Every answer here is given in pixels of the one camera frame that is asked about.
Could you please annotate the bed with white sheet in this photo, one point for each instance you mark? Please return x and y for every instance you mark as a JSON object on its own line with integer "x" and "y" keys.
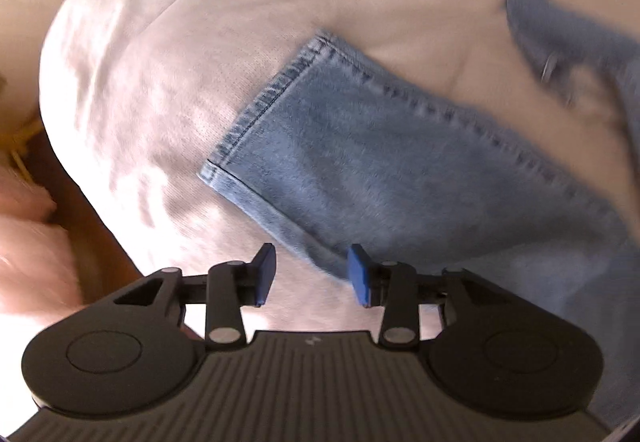
{"x": 150, "y": 72}

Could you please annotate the blue denim jeans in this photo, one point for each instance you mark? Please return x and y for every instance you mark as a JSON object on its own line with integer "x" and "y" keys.
{"x": 380, "y": 162}

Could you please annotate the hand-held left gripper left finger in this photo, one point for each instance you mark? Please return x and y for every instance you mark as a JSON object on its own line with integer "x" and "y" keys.
{"x": 266, "y": 274}

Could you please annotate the pink fluffy cloth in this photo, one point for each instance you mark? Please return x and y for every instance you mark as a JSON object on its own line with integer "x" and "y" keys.
{"x": 30, "y": 252}

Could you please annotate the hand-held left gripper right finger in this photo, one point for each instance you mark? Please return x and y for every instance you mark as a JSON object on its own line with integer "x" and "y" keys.
{"x": 360, "y": 278}

